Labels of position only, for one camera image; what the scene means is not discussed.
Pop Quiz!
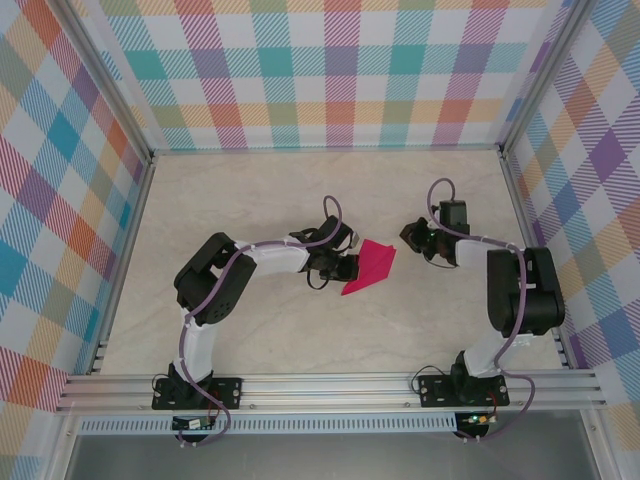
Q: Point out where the pink paper sheet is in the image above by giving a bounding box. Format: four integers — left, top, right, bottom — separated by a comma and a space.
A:
341, 238, 397, 297

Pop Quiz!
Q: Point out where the black round mounting disc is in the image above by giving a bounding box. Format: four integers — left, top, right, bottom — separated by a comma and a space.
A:
452, 424, 499, 444
174, 428, 214, 449

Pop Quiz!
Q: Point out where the grey metal panel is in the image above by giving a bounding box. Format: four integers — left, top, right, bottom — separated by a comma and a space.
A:
64, 433, 601, 480

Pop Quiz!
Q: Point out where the green left circuit board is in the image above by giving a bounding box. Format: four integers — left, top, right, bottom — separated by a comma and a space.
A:
172, 417, 217, 431

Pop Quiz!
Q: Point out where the thin black right gripper cable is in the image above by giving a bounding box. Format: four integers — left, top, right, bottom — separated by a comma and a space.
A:
424, 252, 459, 271

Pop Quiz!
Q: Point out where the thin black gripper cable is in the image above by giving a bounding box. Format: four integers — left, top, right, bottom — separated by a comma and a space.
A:
305, 269, 332, 292
424, 252, 459, 271

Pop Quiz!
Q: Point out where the thin black left gripper cable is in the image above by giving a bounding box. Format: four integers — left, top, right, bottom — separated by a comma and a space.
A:
305, 269, 332, 292

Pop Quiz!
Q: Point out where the aluminium right side rail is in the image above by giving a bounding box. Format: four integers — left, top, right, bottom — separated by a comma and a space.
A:
499, 152, 576, 371

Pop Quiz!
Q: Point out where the aluminium rail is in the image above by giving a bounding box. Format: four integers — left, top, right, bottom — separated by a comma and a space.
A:
499, 152, 576, 371
87, 154, 157, 376
54, 369, 609, 414

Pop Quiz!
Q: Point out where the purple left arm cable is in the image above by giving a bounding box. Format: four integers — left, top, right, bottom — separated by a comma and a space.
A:
177, 194, 346, 449

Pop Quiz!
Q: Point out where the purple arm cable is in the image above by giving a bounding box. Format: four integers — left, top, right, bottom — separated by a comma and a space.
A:
177, 194, 346, 449
427, 178, 539, 445

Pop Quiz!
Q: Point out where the aluminium front rail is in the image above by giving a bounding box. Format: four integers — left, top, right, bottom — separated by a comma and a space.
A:
54, 369, 609, 414

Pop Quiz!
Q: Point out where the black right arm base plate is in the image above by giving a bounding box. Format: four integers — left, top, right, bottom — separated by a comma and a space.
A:
418, 373, 510, 409

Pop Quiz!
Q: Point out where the slotted grey cable duct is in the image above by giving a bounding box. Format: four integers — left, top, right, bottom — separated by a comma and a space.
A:
78, 412, 459, 435

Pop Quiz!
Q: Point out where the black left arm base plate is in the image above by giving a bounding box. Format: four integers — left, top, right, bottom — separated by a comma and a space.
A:
152, 377, 245, 411

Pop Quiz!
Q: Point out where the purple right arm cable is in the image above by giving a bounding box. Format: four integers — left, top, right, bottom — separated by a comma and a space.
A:
427, 178, 539, 445

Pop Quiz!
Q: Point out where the aluminium right frame post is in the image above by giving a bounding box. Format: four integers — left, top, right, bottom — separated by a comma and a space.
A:
497, 0, 594, 159

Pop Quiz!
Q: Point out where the aluminium frame post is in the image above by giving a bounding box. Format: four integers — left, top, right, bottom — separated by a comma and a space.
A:
58, 0, 157, 166
497, 0, 594, 159

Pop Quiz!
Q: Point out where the aluminium left side rail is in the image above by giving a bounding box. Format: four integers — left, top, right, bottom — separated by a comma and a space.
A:
87, 154, 157, 376

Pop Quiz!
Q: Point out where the aluminium left frame post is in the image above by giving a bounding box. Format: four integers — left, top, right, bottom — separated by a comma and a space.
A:
58, 0, 157, 166

